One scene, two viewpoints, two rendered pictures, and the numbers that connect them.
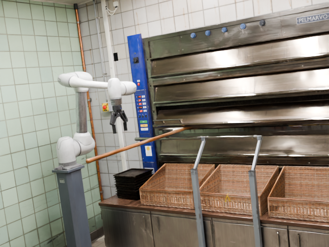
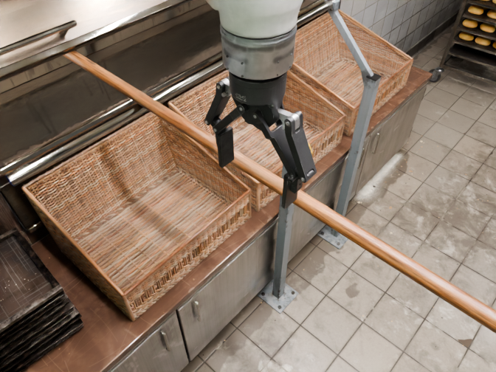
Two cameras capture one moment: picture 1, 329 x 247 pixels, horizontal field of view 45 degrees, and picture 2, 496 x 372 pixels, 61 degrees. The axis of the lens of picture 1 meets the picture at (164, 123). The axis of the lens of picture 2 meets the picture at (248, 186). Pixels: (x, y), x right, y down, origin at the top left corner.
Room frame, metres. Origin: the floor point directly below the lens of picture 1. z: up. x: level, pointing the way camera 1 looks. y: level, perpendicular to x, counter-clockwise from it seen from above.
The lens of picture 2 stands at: (3.05, 0.84, 1.80)
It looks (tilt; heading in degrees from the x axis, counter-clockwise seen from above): 46 degrees down; 278
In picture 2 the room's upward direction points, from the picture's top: straight up
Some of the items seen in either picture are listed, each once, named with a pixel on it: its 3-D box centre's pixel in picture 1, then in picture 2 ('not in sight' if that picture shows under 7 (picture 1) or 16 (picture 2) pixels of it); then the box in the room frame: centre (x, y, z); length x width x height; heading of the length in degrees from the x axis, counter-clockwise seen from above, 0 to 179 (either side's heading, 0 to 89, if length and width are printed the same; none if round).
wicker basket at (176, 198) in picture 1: (178, 184); (146, 203); (3.53, -0.06, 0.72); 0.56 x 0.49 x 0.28; 57
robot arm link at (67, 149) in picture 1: (66, 149); not in sight; (3.47, 0.89, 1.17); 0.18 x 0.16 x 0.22; 144
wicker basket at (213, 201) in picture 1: (238, 187); (260, 123); (3.20, -0.55, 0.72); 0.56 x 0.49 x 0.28; 55
